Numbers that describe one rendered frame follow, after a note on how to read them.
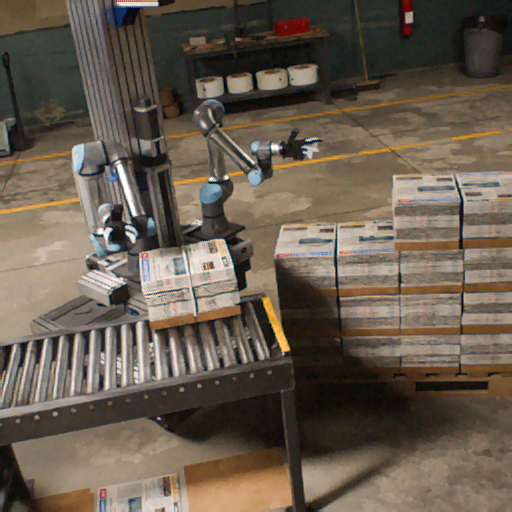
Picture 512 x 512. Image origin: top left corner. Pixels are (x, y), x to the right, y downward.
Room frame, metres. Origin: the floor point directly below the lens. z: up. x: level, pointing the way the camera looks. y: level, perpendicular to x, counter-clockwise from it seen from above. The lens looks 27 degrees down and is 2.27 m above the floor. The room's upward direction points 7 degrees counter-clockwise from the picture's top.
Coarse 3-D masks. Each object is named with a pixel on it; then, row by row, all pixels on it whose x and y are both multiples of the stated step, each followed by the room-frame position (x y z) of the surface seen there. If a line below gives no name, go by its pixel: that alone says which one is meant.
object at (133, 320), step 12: (240, 300) 2.58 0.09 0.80; (252, 300) 2.57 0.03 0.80; (240, 312) 2.57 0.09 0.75; (264, 312) 2.58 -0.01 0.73; (96, 324) 2.52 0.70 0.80; (108, 324) 2.51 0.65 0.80; (120, 324) 2.50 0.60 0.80; (132, 324) 2.51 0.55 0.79; (228, 324) 2.56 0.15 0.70; (24, 336) 2.49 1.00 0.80; (36, 336) 2.48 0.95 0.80; (48, 336) 2.47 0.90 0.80; (60, 336) 2.47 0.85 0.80; (72, 336) 2.48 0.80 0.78; (120, 336) 2.50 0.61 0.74; (24, 348) 2.45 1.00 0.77; (72, 348) 2.48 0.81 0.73
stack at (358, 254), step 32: (320, 224) 3.21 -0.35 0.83; (352, 224) 3.17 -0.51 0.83; (384, 224) 3.12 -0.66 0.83; (288, 256) 2.90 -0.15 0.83; (320, 256) 2.86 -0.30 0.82; (352, 256) 2.84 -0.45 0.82; (384, 256) 2.81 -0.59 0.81; (416, 256) 2.79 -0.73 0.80; (448, 256) 2.77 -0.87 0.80; (480, 256) 2.74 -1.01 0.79; (288, 288) 2.90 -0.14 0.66; (320, 288) 2.87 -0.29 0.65; (288, 320) 2.90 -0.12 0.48; (320, 320) 2.87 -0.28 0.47; (352, 320) 2.85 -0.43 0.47; (384, 320) 2.82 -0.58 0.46; (416, 320) 2.79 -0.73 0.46; (448, 320) 2.76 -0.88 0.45; (480, 320) 2.73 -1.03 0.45; (320, 352) 2.88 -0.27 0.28; (352, 352) 2.85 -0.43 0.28; (384, 352) 2.82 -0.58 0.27; (416, 352) 2.79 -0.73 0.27; (448, 352) 2.76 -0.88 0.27; (480, 352) 2.73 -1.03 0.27
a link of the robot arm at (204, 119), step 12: (204, 108) 3.36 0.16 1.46; (192, 120) 3.37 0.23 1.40; (204, 120) 3.31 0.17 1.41; (204, 132) 3.29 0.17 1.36; (216, 132) 3.29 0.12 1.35; (216, 144) 3.29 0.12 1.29; (228, 144) 3.27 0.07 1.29; (228, 156) 3.27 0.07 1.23; (240, 156) 3.25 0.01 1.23; (240, 168) 3.25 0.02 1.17; (252, 168) 3.23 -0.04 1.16; (264, 168) 3.28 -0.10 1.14; (252, 180) 3.21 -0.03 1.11
